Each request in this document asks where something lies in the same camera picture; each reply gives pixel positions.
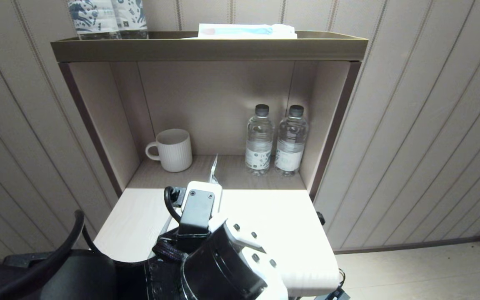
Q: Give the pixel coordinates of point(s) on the blue white patterned package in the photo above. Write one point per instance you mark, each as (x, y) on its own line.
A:
(92, 16)
(131, 16)

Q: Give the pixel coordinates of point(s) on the white blue-patterned plastic pouch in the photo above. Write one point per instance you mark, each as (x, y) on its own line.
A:
(213, 171)

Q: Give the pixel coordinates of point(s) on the beige wooden shelf cabinet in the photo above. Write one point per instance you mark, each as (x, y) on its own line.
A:
(206, 49)

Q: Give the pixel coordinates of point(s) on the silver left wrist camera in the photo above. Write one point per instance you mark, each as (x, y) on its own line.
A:
(218, 196)

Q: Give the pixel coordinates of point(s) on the white blue flat packet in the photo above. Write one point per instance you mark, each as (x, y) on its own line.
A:
(244, 31)

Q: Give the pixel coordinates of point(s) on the black table knob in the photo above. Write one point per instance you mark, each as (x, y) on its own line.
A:
(320, 218)

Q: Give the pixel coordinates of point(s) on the white ribbed ceramic mug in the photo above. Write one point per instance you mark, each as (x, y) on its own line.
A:
(175, 152)

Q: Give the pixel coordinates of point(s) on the clear water bottle black cap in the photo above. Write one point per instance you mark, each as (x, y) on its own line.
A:
(291, 141)
(259, 141)

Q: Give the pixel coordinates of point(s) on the black device with blue label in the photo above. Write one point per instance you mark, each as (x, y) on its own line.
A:
(336, 293)

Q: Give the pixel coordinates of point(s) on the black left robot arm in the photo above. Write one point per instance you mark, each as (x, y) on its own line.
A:
(219, 271)

